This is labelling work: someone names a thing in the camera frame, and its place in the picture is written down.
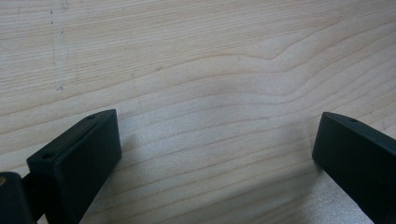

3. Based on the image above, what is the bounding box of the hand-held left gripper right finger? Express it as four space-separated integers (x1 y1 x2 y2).
311 111 396 224

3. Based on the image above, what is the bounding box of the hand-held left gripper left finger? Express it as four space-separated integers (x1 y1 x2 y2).
26 108 122 224

